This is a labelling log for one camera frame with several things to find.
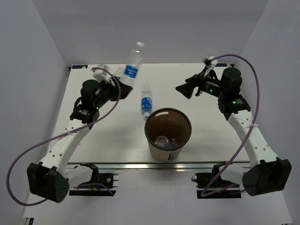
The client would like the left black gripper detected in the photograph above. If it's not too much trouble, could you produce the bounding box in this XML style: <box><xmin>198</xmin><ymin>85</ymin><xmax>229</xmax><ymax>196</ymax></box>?
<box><xmin>93</xmin><ymin>76</ymin><xmax>131</xmax><ymax>109</ymax></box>

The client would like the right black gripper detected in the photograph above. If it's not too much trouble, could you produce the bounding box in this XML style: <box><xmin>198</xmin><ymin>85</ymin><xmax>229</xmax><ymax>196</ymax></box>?
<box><xmin>175</xmin><ymin>67</ymin><xmax>226</xmax><ymax>99</ymax></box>

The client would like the blue label bottle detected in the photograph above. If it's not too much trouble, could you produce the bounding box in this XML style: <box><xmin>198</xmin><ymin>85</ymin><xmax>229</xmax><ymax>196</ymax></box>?
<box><xmin>120</xmin><ymin>42</ymin><xmax>144</xmax><ymax>88</ymax></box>
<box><xmin>154</xmin><ymin>135</ymin><xmax>182</xmax><ymax>150</ymax></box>
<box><xmin>141</xmin><ymin>85</ymin><xmax>152</xmax><ymax>119</ymax></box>

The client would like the green label plastic bottle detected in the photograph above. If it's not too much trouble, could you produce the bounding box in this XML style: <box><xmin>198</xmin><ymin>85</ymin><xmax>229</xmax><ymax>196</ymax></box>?
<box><xmin>113</xmin><ymin>67</ymin><xmax>125</xmax><ymax>80</ymax></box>

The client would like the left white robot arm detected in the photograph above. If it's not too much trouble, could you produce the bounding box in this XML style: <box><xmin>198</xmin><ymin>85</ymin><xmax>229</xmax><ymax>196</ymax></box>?
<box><xmin>27</xmin><ymin>80</ymin><xmax>133</xmax><ymax>203</ymax></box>

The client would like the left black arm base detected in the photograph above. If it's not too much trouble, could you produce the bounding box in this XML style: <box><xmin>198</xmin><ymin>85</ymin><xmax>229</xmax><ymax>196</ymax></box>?
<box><xmin>66</xmin><ymin>163</ymin><xmax>119</xmax><ymax>196</ymax></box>

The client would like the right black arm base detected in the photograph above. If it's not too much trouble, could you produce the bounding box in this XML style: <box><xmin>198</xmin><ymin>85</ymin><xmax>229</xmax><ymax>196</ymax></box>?
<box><xmin>191</xmin><ymin>162</ymin><xmax>242</xmax><ymax>199</ymax></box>

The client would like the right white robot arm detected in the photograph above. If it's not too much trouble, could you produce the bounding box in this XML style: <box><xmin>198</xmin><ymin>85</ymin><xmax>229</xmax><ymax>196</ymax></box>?
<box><xmin>175</xmin><ymin>67</ymin><xmax>292</xmax><ymax>196</ymax></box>

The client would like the brown cylindrical bin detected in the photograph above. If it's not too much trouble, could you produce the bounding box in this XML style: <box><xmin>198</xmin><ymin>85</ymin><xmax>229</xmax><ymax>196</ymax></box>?
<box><xmin>144</xmin><ymin>108</ymin><xmax>192</xmax><ymax>162</ymax></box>

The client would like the right blue corner sticker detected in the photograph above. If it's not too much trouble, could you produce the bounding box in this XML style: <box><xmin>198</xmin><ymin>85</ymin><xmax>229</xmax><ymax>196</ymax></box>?
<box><xmin>216</xmin><ymin>63</ymin><xmax>228</xmax><ymax>67</ymax></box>

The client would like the blue corner sticker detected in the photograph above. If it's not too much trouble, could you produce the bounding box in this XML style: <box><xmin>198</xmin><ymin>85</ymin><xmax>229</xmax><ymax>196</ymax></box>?
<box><xmin>71</xmin><ymin>65</ymin><xmax>88</xmax><ymax>69</ymax></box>
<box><xmin>216</xmin><ymin>63</ymin><xmax>228</xmax><ymax>67</ymax></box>

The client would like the left blue corner sticker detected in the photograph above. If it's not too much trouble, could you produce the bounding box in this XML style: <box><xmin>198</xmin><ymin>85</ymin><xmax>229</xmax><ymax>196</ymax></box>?
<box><xmin>71</xmin><ymin>65</ymin><xmax>88</xmax><ymax>69</ymax></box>

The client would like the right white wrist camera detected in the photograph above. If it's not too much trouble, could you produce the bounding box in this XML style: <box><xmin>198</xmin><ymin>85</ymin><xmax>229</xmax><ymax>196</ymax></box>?
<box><xmin>202</xmin><ymin>56</ymin><xmax>218</xmax><ymax>77</ymax></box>

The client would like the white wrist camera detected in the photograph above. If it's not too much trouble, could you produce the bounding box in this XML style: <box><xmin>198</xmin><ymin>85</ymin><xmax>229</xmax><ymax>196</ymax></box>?
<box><xmin>91</xmin><ymin>64</ymin><xmax>111</xmax><ymax>83</ymax></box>
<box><xmin>202</xmin><ymin>56</ymin><xmax>218</xmax><ymax>77</ymax></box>

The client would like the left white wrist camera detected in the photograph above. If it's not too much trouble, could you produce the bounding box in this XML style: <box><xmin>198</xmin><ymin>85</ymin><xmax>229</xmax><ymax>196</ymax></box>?
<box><xmin>91</xmin><ymin>64</ymin><xmax>111</xmax><ymax>83</ymax></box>

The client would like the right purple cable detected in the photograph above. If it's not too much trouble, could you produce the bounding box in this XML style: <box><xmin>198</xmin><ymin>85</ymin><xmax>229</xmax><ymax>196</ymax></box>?
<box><xmin>201</xmin><ymin>54</ymin><xmax>261</xmax><ymax>197</ymax></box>

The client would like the aluminium table rail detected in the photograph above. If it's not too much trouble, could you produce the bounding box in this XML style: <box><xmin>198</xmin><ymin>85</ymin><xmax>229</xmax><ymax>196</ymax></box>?
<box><xmin>67</xmin><ymin>162</ymin><xmax>247</xmax><ymax>171</ymax></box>

